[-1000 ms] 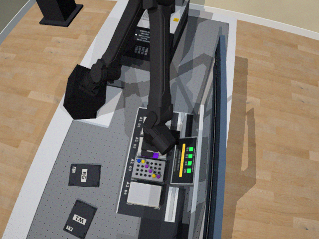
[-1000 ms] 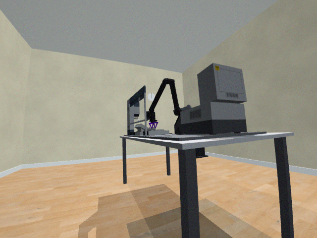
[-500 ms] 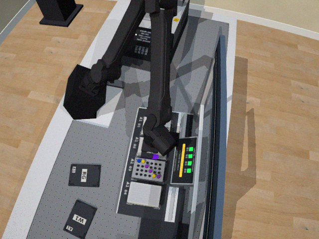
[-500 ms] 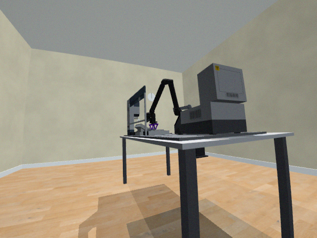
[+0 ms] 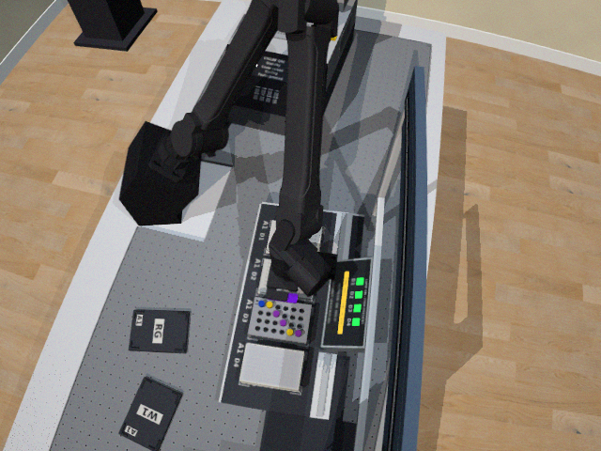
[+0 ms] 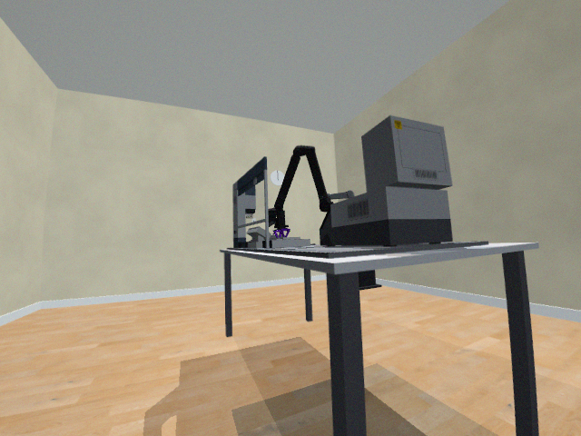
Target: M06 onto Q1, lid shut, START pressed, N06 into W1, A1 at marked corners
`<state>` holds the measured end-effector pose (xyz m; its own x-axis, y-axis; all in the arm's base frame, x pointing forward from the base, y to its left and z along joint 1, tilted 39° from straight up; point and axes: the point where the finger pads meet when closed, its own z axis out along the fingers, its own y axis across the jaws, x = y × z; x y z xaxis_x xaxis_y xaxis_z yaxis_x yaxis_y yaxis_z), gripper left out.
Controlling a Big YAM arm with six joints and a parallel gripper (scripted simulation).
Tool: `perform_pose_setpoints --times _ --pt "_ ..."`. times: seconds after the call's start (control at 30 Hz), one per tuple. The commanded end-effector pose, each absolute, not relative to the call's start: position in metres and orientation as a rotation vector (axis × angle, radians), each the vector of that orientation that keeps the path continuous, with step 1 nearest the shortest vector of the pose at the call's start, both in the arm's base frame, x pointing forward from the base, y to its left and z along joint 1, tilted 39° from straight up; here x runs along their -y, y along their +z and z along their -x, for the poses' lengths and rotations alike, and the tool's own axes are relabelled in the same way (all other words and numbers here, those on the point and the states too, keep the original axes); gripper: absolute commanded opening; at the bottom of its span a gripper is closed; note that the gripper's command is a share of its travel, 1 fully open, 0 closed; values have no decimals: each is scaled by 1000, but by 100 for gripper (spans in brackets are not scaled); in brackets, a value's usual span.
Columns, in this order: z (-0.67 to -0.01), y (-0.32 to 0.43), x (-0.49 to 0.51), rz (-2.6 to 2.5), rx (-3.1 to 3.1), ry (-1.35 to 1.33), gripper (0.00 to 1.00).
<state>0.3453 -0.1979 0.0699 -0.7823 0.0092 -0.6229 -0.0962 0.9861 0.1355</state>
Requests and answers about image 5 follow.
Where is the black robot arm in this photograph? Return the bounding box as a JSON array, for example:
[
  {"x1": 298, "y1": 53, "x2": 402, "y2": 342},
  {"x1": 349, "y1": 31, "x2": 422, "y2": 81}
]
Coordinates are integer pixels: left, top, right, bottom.
[{"x1": 148, "y1": 0, "x2": 339, "y2": 297}]

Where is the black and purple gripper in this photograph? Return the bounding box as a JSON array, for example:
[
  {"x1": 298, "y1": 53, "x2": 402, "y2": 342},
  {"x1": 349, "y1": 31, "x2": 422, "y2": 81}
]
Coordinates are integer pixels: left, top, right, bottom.
[{"x1": 266, "y1": 262, "x2": 299, "y2": 303}]

